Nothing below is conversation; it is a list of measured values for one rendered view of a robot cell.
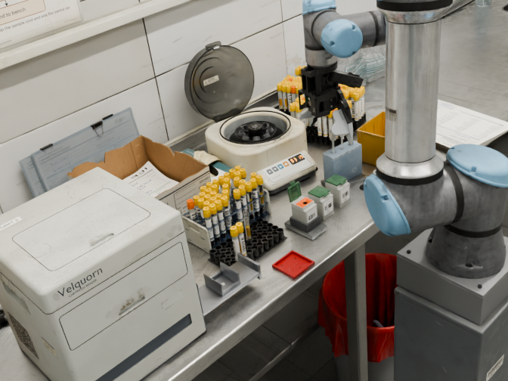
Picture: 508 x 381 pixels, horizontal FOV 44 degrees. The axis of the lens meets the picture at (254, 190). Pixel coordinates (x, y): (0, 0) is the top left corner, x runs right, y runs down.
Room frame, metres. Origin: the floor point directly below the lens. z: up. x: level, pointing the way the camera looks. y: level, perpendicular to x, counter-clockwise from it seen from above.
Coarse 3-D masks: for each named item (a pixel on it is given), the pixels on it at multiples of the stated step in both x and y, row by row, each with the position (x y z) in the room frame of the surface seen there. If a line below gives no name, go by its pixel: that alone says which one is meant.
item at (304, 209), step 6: (300, 198) 1.25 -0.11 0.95; (306, 198) 1.25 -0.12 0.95; (294, 204) 1.23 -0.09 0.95; (300, 204) 1.23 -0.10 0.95; (306, 204) 1.22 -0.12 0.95; (312, 204) 1.23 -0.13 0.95; (294, 210) 1.23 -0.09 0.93; (300, 210) 1.22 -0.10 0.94; (306, 210) 1.21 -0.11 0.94; (312, 210) 1.22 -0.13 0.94; (294, 216) 1.23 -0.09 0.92; (300, 216) 1.22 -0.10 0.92; (306, 216) 1.20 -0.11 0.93; (312, 216) 1.22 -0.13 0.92; (306, 222) 1.20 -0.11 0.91
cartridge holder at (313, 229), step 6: (318, 216) 1.23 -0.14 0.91; (288, 222) 1.25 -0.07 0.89; (294, 222) 1.23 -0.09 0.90; (300, 222) 1.21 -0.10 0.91; (312, 222) 1.21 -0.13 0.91; (318, 222) 1.22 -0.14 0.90; (294, 228) 1.23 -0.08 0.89; (300, 228) 1.21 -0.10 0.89; (306, 228) 1.20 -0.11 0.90; (312, 228) 1.21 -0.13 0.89; (318, 228) 1.21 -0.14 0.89; (324, 228) 1.21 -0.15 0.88; (306, 234) 1.20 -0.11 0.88; (312, 234) 1.19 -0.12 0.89; (318, 234) 1.20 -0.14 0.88
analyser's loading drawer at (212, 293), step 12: (240, 264) 1.08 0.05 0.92; (252, 264) 1.06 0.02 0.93; (204, 276) 1.02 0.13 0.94; (216, 276) 1.04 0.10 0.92; (228, 276) 1.04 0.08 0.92; (240, 276) 1.04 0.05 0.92; (252, 276) 1.04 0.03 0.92; (204, 288) 1.02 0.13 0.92; (216, 288) 1.00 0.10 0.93; (228, 288) 0.99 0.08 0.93; (240, 288) 1.01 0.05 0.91; (204, 300) 0.98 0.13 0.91; (216, 300) 0.98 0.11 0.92; (204, 312) 0.94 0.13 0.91
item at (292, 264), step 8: (288, 256) 1.13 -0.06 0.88; (296, 256) 1.13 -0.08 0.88; (304, 256) 1.12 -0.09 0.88; (280, 264) 1.11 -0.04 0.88; (288, 264) 1.11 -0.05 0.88; (296, 264) 1.10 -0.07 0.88; (304, 264) 1.10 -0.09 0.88; (312, 264) 1.09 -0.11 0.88; (288, 272) 1.07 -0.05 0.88; (296, 272) 1.07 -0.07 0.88
